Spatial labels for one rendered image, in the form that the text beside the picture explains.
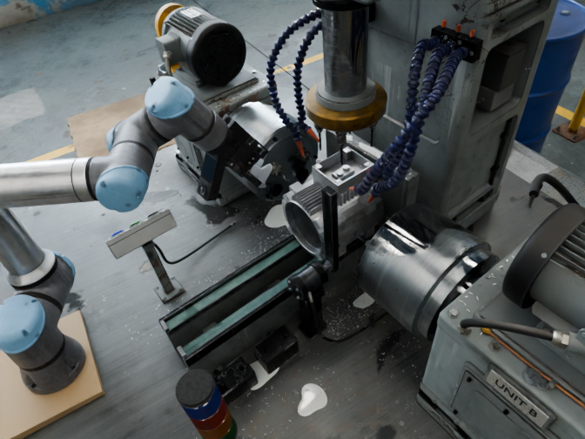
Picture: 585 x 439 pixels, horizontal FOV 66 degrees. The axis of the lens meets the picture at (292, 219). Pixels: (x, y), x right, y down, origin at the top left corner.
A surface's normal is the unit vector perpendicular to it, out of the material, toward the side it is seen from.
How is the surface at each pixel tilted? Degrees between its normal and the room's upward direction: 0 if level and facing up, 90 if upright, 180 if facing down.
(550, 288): 74
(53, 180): 46
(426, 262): 28
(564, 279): 55
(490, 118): 3
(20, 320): 6
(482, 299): 0
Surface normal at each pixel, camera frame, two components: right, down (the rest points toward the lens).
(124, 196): 0.06, 0.69
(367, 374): -0.09, -0.69
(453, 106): -0.79, 0.49
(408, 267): -0.60, -0.18
